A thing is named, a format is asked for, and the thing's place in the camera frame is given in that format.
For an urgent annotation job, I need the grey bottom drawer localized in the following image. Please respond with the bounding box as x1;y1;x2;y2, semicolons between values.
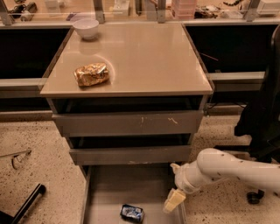
80;164;186;224

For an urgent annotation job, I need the grey middle drawer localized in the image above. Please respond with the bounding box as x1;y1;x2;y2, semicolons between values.
68;134;193;165

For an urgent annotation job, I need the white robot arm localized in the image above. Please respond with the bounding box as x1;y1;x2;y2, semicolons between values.
163;148;280;214

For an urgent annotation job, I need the grey drawer cabinet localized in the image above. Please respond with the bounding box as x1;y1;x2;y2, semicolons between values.
39;22;214;224

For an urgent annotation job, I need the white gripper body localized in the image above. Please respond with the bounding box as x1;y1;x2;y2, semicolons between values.
171;161;205;194

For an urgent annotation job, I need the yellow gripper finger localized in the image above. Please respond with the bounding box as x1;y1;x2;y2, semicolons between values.
163;188;186;214

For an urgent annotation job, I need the thin metal wire stand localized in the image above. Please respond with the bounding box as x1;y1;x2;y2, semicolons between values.
0;150;32;170

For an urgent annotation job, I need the black office chair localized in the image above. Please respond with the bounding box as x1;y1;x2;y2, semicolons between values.
213;24;280;205

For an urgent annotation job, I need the grey drawer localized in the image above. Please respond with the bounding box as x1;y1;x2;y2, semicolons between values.
80;164;186;224
68;134;193;165
47;95;206;137

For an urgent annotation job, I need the crumpled gold chip bag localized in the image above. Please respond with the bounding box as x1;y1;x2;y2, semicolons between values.
73;62;109;87

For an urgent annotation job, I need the white bowl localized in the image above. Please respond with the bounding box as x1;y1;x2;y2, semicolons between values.
73;18;99;39

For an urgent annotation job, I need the grey top drawer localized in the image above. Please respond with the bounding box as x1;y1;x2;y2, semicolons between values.
47;95;206;137

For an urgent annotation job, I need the blue pepsi can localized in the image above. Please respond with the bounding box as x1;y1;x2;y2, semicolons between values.
120;204;144;223

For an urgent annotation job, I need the pink plastic container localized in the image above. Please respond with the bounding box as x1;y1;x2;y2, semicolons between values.
171;0;197;20

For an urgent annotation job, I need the black chair leg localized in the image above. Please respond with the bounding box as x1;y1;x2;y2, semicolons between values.
0;184;46;224

